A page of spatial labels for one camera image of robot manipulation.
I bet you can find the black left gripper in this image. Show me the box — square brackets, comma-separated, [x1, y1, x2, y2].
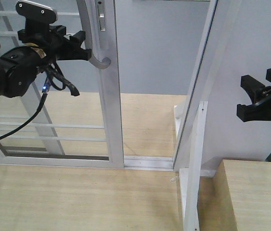
[17, 24, 92, 65]

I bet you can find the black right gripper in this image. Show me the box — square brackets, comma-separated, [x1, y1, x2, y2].
[236, 68, 271, 122]

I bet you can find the grey curved door handle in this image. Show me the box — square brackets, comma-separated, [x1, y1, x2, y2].
[76, 0, 111, 70]

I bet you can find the white framed sliding glass door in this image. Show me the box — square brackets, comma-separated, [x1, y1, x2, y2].
[0, 0, 124, 168]

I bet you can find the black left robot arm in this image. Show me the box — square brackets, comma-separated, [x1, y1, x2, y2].
[0, 24, 92, 98]

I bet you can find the white door lock plate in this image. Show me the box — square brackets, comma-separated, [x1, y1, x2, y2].
[97, 0, 106, 31]

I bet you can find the aluminium floor door track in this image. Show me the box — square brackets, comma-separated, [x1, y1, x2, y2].
[124, 156, 173, 171]

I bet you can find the light wooden box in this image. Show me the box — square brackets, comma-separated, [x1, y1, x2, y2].
[213, 159, 271, 231]

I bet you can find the plywood base board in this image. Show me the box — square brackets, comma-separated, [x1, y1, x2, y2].
[0, 93, 225, 231]

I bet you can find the black braided cable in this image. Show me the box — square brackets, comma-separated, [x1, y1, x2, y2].
[0, 32, 80, 148]

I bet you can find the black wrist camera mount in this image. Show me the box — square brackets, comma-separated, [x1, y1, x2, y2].
[15, 0, 58, 24]

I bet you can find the white wall panel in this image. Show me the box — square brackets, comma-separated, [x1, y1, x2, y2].
[199, 0, 271, 170]

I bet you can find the white angle support bracket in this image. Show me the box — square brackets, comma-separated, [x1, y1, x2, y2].
[183, 101, 208, 231]

